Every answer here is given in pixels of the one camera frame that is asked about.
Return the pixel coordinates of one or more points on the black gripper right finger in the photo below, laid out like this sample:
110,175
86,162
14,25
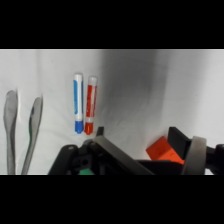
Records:
196,156

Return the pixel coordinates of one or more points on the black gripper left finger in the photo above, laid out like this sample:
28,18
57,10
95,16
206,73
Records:
100,156

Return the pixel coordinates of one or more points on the red white marker pen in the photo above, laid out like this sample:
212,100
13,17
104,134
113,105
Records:
90,105

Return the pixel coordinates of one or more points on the blue white marker pen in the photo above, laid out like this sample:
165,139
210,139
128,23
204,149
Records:
78,103

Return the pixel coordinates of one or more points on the green cube block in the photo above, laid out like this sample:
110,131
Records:
87,171

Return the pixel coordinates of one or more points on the orange cube block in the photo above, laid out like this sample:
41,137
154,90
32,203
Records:
163,151

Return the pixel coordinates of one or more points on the metal tongs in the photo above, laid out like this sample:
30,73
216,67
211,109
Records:
20,133

